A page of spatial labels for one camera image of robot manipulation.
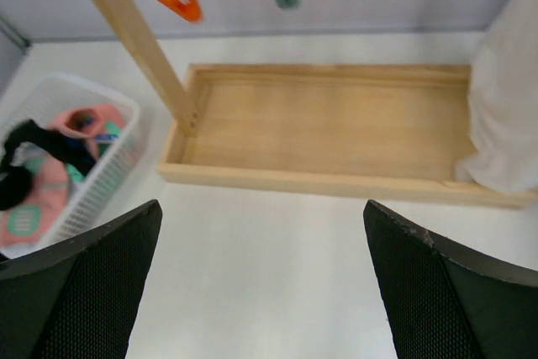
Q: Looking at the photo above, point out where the wooden clothes rack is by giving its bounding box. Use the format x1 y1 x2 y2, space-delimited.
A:
92 0 537 208

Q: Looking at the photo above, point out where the black sock blue grey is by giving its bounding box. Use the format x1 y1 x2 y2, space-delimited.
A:
1 119 96 211

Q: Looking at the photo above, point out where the pink sock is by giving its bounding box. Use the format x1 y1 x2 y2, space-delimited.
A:
1 152 71 247
48 103 125 160

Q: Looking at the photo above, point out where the white tank top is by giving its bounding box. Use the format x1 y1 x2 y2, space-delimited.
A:
456 0 537 193

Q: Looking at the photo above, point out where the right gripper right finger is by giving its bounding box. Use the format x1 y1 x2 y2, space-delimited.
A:
363 200 537 358

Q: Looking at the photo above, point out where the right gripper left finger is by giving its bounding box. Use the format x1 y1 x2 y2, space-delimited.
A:
1 199 162 358

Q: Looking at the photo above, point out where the white plastic basket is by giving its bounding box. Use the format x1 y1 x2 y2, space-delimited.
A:
1 73 145 258

